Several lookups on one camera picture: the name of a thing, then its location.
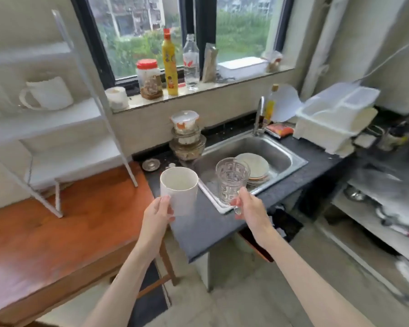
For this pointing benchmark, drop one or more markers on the person's left hand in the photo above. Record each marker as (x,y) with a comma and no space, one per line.
(155,217)

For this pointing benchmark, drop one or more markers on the person's right hand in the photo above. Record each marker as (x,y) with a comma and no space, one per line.
(254,209)

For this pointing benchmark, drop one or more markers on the person's right thumb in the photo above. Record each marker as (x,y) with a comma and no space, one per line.
(243,194)

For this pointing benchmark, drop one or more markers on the person's left thumb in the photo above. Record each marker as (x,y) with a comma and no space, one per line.
(164,206)

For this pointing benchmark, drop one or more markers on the clear drinking glass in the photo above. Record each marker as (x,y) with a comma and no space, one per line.
(231,182)

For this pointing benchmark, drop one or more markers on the white ceramic mug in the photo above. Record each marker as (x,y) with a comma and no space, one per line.
(179,190)

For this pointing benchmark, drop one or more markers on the person's right forearm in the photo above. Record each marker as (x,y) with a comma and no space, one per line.
(303,279)

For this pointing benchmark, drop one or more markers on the person's left forearm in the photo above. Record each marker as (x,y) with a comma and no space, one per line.
(121,286)

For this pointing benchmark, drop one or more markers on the dark counter top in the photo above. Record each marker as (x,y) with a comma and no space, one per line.
(245,197)

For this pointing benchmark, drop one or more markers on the stack of plates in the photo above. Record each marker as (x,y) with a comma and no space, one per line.
(257,166)

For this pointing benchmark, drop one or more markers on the stainless steel sink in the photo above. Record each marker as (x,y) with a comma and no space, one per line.
(248,160)

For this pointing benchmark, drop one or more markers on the metal sink strainer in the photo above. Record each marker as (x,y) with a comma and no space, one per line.
(151,164)

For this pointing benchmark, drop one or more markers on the orange sponge packet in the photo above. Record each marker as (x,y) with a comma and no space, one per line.
(279,130)

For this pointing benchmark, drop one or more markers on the chrome faucet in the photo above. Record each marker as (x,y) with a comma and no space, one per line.
(259,117)

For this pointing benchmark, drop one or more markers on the glass container with lid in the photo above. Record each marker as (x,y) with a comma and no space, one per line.
(185,120)

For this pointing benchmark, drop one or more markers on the yellow dish soap bottle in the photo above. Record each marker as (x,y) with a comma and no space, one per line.
(269,103)

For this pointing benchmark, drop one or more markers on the white cutting board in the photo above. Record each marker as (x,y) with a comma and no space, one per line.
(286,102)

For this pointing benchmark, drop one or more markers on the wooden table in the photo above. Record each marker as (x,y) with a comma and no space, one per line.
(54,241)

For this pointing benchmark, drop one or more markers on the small white cup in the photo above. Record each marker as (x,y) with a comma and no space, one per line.
(117,98)

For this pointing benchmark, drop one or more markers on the white dish drying rack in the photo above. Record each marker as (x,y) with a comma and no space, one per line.
(337,115)

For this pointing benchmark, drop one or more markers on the red lid plastic jar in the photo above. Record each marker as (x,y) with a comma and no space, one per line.
(149,80)

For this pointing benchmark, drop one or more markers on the white rectangular box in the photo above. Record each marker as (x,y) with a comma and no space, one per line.
(242,67)

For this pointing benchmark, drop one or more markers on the brown paper packet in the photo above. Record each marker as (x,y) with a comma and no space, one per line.
(209,62)

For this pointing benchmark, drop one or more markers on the small plastic bag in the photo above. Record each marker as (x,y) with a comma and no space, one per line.
(273,61)

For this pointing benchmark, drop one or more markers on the clear plastic water bottle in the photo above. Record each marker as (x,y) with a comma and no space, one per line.
(191,64)

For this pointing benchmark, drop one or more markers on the yellow squeeze bottle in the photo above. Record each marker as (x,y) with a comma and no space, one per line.
(169,64)

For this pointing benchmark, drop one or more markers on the white shelf rack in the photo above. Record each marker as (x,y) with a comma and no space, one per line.
(54,112)

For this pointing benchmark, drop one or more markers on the window frame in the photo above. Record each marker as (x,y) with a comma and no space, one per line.
(194,33)

